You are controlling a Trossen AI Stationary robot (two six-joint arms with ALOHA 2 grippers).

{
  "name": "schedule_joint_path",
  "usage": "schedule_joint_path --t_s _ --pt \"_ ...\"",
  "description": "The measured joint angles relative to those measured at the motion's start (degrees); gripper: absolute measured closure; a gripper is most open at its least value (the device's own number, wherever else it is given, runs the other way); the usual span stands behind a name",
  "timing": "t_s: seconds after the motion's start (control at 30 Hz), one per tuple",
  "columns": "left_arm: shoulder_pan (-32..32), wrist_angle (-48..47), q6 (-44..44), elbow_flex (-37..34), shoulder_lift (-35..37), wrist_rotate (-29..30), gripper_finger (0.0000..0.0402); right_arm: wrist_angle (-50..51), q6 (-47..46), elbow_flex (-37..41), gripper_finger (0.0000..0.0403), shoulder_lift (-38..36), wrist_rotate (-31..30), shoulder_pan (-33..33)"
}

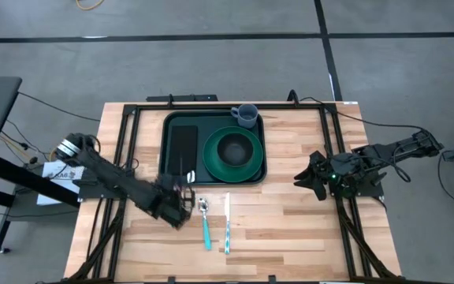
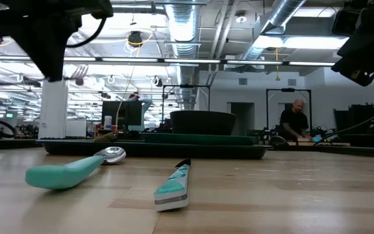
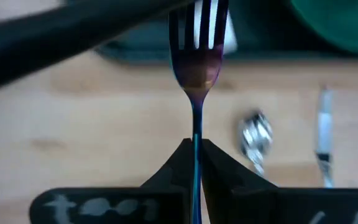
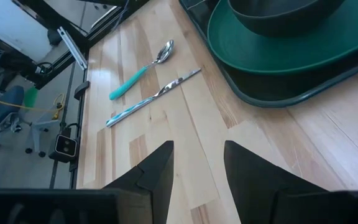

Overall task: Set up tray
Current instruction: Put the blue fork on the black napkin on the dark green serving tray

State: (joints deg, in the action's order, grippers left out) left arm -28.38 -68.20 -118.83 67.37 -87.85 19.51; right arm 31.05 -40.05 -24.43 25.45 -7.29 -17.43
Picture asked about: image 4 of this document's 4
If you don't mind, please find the black clamp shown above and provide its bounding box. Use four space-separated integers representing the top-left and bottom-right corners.
73 80 91 101

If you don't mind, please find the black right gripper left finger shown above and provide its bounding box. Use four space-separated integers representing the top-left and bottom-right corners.
103 140 175 224

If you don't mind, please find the dark green plastic tray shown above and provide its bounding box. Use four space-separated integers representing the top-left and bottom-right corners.
178 0 358 109

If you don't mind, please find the silver metal rail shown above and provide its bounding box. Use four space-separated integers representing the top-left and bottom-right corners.
57 26 88 71

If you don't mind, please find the black aluminium table frame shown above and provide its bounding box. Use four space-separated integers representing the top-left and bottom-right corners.
16 0 150 190

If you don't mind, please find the blue office chair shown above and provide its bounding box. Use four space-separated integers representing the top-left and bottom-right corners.
0 85 25 151

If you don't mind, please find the silver spoon teal handle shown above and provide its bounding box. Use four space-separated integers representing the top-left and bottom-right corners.
108 39 175 101

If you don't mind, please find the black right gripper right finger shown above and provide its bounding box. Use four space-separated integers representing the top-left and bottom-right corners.
223 139 328 224

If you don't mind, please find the grey wheeled stand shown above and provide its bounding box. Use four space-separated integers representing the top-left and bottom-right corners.
24 117 61 158

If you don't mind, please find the yellow cable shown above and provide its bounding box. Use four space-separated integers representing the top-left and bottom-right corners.
0 92 66 121

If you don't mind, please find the green bin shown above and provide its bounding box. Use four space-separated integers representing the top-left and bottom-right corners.
23 86 40 108

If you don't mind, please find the silver knife teal patterned handle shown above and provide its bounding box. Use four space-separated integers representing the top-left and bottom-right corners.
105 68 202 129

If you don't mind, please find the black bowl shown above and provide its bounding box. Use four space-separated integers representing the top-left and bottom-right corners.
227 0 346 39

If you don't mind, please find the black table-level camera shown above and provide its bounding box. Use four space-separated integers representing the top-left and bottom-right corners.
48 123 81 164

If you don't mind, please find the green plate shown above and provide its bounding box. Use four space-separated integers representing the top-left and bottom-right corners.
206 0 358 76

